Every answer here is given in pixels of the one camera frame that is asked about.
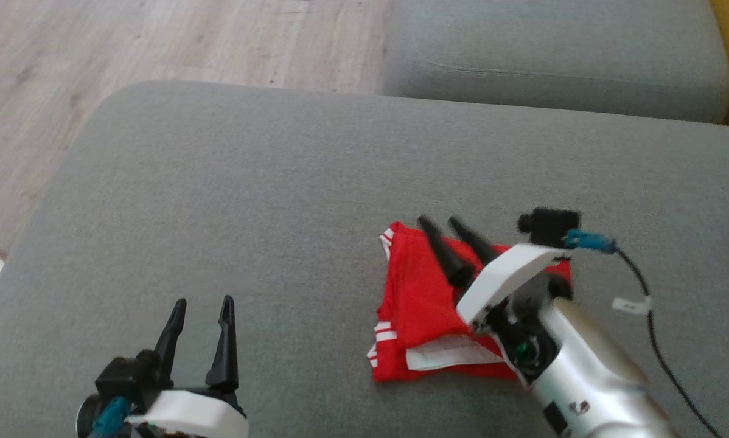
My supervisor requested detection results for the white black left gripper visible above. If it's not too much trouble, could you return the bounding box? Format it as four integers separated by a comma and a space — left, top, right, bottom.
124, 295, 249, 438

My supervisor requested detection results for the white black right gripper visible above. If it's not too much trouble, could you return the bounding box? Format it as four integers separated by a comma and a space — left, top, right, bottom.
417, 215, 573, 384

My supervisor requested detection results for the red white basketball jersey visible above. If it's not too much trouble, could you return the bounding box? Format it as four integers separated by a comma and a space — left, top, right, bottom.
368, 221, 572, 384

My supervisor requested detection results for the large grey sofa seat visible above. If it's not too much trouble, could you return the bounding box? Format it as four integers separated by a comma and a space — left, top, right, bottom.
0, 80, 729, 438

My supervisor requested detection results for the grey sofa cushion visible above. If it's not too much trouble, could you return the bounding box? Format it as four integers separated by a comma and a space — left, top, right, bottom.
380, 0, 729, 125

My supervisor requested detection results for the white cable label tag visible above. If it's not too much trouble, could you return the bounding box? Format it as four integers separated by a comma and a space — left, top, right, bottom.
611, 296, 652, 316

